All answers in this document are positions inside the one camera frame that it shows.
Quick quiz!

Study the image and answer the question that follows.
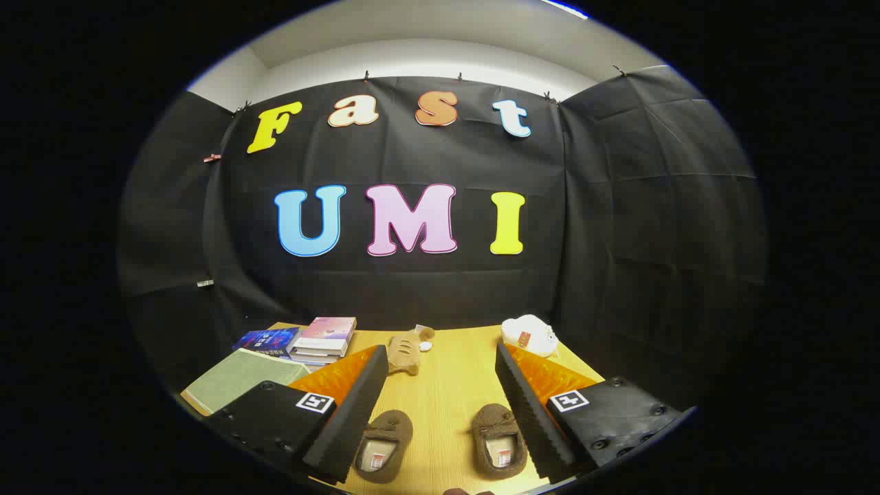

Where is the white book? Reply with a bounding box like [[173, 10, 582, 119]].
[[291, 347, 348, 363]]

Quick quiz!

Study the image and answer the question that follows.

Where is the dark blue cover book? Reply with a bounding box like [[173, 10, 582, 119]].
[[232, 327, 303, 358]]

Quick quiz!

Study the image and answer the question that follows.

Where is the pale green storage box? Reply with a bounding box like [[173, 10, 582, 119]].
[[181, 347, 311, 417]]

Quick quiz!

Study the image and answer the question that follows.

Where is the white plush toy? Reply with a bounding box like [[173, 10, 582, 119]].
[[500, 314, 559, 358]]

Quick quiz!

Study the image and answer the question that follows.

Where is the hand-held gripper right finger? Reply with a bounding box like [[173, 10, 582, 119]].
[[495, 342, 688, 485]]

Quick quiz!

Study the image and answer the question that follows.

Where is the brown slipper shoe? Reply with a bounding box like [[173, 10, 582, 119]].
[[471, 404, 529, 480], [354, 410, 414, 483]]

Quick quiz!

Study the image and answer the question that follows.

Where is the brown plush toy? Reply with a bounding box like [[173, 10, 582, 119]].
[[386, 326, 435, 376]]

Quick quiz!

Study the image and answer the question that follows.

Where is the pink cover book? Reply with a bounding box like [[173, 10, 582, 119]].
[[300, 317, 358, 357]]

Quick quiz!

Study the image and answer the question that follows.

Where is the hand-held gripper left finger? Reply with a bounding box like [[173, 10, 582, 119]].
[[206, 344, 390, 485]]

